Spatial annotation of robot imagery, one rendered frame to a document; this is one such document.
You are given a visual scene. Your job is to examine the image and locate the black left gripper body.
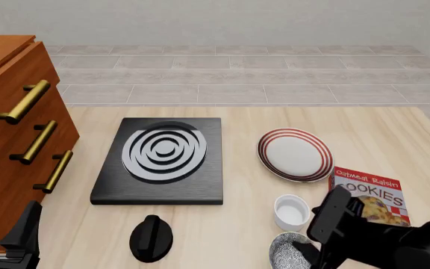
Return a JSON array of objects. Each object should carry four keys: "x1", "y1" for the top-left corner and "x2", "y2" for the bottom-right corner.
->
[{"x1": 0, "y1": 251, "x2": 41, "y2": 269}]

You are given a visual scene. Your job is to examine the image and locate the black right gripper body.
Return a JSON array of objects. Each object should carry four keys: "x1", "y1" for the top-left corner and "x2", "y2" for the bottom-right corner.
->
[{"x1": 317, "y1": 238, "x2": 355, "y2": 269}]

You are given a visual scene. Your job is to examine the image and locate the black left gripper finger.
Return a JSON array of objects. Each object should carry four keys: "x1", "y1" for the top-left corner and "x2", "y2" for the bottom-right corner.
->
[{"x1": 0, "y1": 200, "x2": 43, "y2": 259}]

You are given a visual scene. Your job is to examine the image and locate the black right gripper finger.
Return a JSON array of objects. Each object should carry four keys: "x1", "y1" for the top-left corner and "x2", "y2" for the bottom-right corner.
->
[{"x1": 292, "y1": 241, "x2": 323, "y2": 265}]

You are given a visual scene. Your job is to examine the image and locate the black patterned bowl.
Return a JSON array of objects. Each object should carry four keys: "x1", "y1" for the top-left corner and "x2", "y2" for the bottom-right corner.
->
[{"x1": 268, "y1": 231, "x2": 323, "y2": 269}]

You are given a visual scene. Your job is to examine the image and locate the small white ramekin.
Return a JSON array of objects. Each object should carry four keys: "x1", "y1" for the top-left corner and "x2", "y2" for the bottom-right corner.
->
[{"x1": 273, "y1": 194, "x2": 311, "y2": 233}]

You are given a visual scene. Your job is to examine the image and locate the white plate with red rings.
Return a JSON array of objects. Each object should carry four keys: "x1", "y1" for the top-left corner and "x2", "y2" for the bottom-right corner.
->
[{"x1": 256, "y1": 127, "x2": 335, "y2": 184}]

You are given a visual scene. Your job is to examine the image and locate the flat black stove plate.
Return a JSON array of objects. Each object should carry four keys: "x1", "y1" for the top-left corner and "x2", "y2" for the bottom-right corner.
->
[{"x1": 90, "y1": 117, "x2": 225, "y2": 206}]

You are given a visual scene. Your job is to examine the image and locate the oatmeal raisin cookies box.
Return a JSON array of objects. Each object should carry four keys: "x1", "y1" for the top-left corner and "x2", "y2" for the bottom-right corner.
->
[{"x1": 328, "y1": 166, "x2": 412, "y2": 228}]

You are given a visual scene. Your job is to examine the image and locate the round black stove knob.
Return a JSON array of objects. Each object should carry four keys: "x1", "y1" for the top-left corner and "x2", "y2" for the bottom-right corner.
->
[{"x1": 128, "y1": 214, "x2": 174, "y2": 264}]

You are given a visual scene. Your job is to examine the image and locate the brass drawer handle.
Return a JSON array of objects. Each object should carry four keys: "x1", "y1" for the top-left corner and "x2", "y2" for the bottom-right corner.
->
[
  {"x1": 9, "y1": 120, "x2": 58, "y2": 166},
  {"x1": 32, "y1": 149, "x2": 75, "y2": 195},
  {"x1": 0, "y1": 78, "x2": 52, "y2": 126}
]

